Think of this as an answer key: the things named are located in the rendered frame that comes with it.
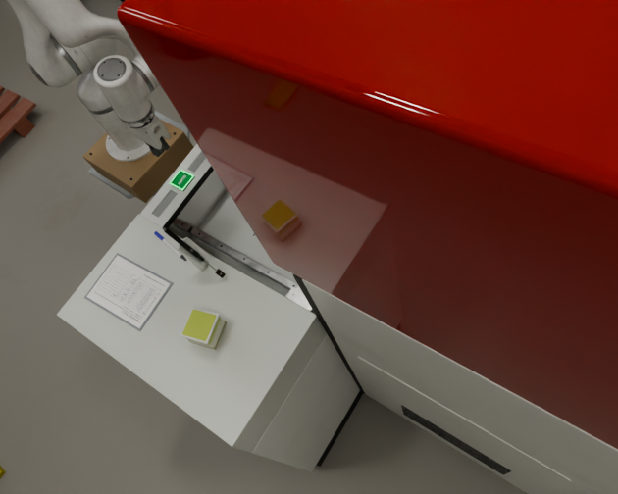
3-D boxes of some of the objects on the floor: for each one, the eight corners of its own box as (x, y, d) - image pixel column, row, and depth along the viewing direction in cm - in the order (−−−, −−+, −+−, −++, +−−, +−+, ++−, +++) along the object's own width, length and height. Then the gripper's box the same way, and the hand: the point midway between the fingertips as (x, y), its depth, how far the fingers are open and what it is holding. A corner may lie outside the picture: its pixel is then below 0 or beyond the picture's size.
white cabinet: (435, 271, 225) (437, 160, 154) (316, 473, 198) (252, 453, 127) (314, 214, 251) (268, 95, 179) (194, 386, 224) (84, 328, 153)
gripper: (102, 109, 123) (129, 149, 140) (151, 137, 120) (173, 175, 137) (122, 86, 125) (146, 129, 143) (171, 114, 122) (189, 154, 139)
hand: (157, 148), depth 138 cm, fingers closed
